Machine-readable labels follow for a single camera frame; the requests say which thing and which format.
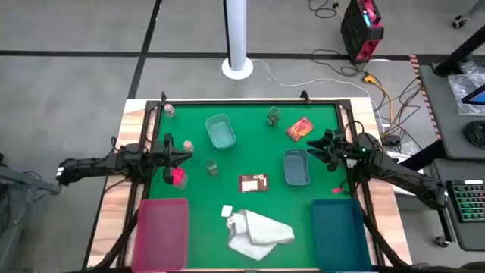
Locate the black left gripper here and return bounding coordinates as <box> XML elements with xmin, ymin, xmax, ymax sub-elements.
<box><xmin>149</xmin><ymin>133</ymin><xmax>193</xmax><ymax>186</ymax></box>

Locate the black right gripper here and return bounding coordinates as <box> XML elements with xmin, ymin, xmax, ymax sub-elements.
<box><xmin>305</xmin><ymin>128</ymin><xmax>359</xmax><ymax>172</ymax></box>

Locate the red smoked paprika tin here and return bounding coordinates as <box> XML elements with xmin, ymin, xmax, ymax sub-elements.
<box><xmin>171</xmin><ymin>166</ymin><xmax>189</xmax><ymax>190</ymax></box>

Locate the green-lidded herb spice jar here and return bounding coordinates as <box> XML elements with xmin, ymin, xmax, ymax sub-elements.
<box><xmin>205</xmin><ymin>158</ymin><xmax>219</xmax><ymax>177</ymax></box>
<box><xmin>266</xmin><ymin>106</ymin><xmax>280</xmax><ymax>127</ymax></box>

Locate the brown spice packet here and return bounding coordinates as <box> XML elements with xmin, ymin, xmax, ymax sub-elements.
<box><xmin>238</xmin><ymin>174</ymin><xmax>270</xmax><ymax>194</ymax></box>

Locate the red-orange spice packet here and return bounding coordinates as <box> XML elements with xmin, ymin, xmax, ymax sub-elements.
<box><xmin>284</xmin><ymin>116</ymin><xmax>316</xmax><ymax>143</ymax></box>

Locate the small grey-blue plastic basket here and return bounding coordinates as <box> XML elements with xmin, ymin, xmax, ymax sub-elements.
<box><xmin>283</xmin><ymin>148</ymin><xmax>312</xmax><ymax>187</ymax></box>

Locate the small teal plastic basket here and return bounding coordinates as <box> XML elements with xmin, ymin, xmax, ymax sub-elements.
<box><xmin>205</xmin><ymin>113</ymin><xmax>238</xmax><ymax>151</ymax></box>

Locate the green felt table mat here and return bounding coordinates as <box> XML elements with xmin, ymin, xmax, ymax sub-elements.
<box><xmin>149</xmin><ymin>102</ymin><xmax>359</xmax><ymax>269</ymax></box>

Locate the large pink plastic bin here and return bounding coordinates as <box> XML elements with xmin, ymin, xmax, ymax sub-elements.
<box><xmin>131</xmin><ymin>197</ymin><xmax>190</xmax><ymax>272</ymax></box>

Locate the large blue plastic bin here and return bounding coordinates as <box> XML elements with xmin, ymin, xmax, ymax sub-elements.
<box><xmin>311</xmin><ymin>198</ymin><xmax>373</xmax><ymax>272</ymax></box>

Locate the grey-white knitted towel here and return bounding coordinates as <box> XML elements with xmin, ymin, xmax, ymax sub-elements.
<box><xmin>226</xmin><ymin>209</ymin><xmax>296</xmax><ymax>262</ymax></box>

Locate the red-white hazard tape strip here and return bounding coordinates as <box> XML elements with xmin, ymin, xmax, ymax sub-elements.
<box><xmin>408</xmin><ymin>55</ymin><xmax>443</xmax><ymax>141</ymax></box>

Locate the red and black equipment case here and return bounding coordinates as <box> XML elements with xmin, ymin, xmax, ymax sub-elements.
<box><xmin>339</xmin><ymin>0</ymin><xmax>385</xmax><ymax>64</ymax></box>

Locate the grey side table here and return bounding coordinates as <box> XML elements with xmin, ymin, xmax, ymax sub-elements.
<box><xmin>418</xmin><ymin>56</ymin><xmax>485</xmax><ymax>160</ymax></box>

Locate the white pole with round base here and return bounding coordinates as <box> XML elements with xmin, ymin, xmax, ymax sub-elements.
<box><xmin>221</xmin><ymin>0</ymin><xmax>255</xmax><ymax>80</ymax></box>

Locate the clear plastic bag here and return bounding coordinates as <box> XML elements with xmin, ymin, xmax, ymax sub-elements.
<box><xmin>447</xmin><ymin>60</ymin><xmax>485</xmax><ymax>117</ymax></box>

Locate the backlit black keyboard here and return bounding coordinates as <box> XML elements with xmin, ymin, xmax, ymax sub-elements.
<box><xmin>446</xmin><ymin>179</ymin><xmax>485</xmax><ymax>224</ymax></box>

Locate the grey metal stand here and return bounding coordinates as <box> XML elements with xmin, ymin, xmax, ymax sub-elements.
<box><xmin>0</xmin><ymin>153</ymin><xmax>64</xmax><ymax>266</ymax></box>

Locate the grey keyboard desk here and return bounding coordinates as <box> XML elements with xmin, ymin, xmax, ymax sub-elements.
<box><xmin>431</xmin><ymin>157</ymin><xmax>485</xmax><ymax>252</ymax></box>

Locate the blue tablet screen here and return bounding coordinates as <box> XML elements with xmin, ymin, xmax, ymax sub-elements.
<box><xmin>461</xmin><ymin>83</ymin><xmax>485</xmax><ymax>106</ymax></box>

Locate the black slanted pole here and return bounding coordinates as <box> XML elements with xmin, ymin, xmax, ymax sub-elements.
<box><xmin>431</xmin><ymin>24</ymin><xmax>485</xmax><ymax>78</ymax></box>

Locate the white floor cable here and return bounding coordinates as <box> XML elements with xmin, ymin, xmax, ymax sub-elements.
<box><xmin>252</xmin><ymin>58</ymin><xmax>387</xmax><ymax>126</ymax></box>

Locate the black floor cable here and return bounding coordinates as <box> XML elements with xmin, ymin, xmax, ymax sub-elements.
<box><xmin>310</xmin><ymin>49</ymin><xmax>367</xmax><ymax>77</ymax></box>
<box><xmin>307</xmin><ymin>0</ymin><xmax>340</xmax><ymax>19</ymax></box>

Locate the yellow power cable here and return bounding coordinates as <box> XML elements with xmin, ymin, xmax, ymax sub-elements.
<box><xmin>361</xmin><ymin>74</ymin><xmax>395</xmax><ymax>126</ymax></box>

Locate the black cable bundle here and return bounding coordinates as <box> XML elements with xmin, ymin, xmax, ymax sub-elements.
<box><xmin>382</xmin><ymin>75</ymin><xmax>433</xmax><ymax>140</ymax></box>

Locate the coiled black cable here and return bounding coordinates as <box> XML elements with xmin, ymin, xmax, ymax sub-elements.
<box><xmin>464</xmin><ymin>119</ymin><xmax>485</xmax><ymax>149</ymax></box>

